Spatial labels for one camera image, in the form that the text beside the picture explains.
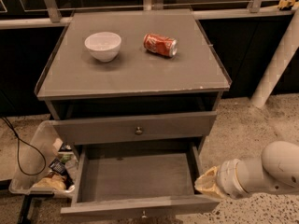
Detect metal railing frame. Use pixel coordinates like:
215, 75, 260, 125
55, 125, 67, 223
0, 0, 298, 30

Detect grey drawer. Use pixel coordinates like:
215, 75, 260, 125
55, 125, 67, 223
61, 143, 219, 222
52, 111, 217, 145

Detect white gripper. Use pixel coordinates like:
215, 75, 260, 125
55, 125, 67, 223
194, 159, 249, 199

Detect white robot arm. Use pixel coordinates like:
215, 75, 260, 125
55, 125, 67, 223
194, 141, 299, 199

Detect white diagonal post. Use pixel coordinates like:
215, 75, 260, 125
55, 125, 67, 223
250, 10, 299, 108

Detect white ceramic bowl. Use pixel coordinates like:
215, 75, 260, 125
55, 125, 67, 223
84, 32, 121, 62

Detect black cable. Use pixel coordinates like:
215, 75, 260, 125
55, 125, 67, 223
0, 115, 48, 176

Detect snack bags in bin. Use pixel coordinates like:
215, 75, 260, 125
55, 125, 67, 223
33, 144, 78, 190

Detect yellow object on rail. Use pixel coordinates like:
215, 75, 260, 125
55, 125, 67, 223
278, 0, 296, 10

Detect red soda can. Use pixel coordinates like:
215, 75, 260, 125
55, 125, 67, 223
143, 34, 178, 57

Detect clear plastic storage bin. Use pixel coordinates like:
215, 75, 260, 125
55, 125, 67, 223
8, 120, 78, 198

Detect grey wooden drawer cabinet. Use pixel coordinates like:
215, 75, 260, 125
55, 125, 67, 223
35, 8, 233, 154

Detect grey top drawer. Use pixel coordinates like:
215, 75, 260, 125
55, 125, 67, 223
52, 111, 217, 145

